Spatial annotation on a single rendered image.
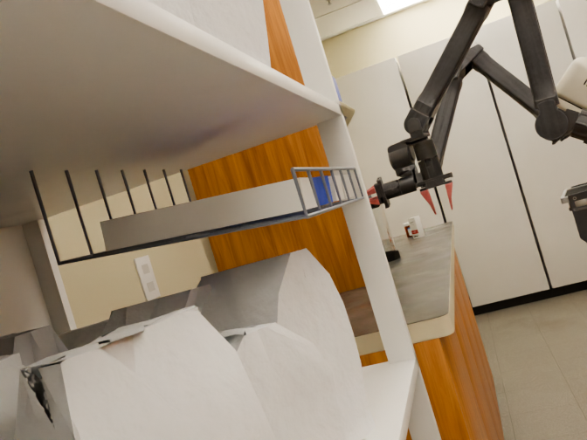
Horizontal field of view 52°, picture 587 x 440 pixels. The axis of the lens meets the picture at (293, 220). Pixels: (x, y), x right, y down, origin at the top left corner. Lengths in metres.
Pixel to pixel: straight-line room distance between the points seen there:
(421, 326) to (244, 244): 0.84
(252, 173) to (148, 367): 1.46
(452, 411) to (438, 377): 0.07
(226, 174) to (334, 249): 0.41
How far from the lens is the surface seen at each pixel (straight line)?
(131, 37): 0.40
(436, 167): 1.69
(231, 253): 1.91
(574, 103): 1.78
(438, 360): 1.21
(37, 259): 1.27
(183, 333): 0.46
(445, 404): 1.24
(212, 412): 0.45
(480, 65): 2.13
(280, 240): 1.85
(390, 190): 2.04
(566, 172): 5.02
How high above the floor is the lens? 1.20
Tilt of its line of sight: level
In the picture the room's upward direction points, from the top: 17 degrees counter-clockwise
